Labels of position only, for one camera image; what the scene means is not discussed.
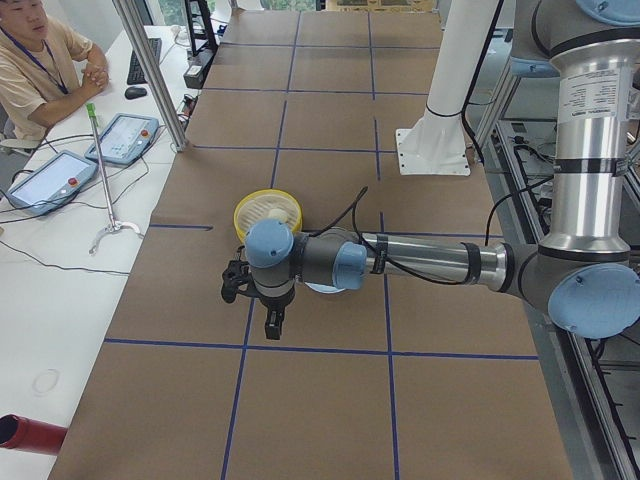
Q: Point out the aluminium frame post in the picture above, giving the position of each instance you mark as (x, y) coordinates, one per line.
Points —
(136, 33)

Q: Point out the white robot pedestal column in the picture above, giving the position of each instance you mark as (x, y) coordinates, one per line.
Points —
(435, 145)

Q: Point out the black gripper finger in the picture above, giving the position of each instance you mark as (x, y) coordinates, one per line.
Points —
(274, 323)

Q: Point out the silver reacher grabber stick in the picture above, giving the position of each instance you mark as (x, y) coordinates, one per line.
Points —
(114, 226)

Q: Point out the near blue teach pendant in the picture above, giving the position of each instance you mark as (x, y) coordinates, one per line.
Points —
(52, 185)

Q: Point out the blue teach pendant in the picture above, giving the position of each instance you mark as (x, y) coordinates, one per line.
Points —
(52, 185)
(126, 138)

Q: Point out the white bun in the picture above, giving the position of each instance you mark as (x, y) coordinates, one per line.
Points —
(278, 214)

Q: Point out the black box on table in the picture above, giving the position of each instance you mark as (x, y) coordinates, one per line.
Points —
(198, 69)

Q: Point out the black computer mouse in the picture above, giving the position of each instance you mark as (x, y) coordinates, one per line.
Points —
(135, 92)

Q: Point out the far blue teach pendant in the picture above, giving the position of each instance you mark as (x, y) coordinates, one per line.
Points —
(126, 138)

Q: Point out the yellow steamer basket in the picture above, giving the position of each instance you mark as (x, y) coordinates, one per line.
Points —
(255, 207)

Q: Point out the black stand frame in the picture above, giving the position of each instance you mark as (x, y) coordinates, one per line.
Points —
(199, 25)

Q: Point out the light blue plate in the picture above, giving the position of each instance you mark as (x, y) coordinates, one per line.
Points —
(324, 289)

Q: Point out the red cylinder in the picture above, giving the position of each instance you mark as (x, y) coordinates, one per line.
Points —
(28, 435)

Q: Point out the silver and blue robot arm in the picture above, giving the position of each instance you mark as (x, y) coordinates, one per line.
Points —
(578, 274)

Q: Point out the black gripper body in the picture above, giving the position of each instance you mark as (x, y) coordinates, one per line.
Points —
(276, 302)

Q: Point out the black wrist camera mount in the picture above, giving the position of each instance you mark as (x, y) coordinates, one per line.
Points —
(237, 280)

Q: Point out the person in beige shirt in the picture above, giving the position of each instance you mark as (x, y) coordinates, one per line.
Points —
(48, 70)

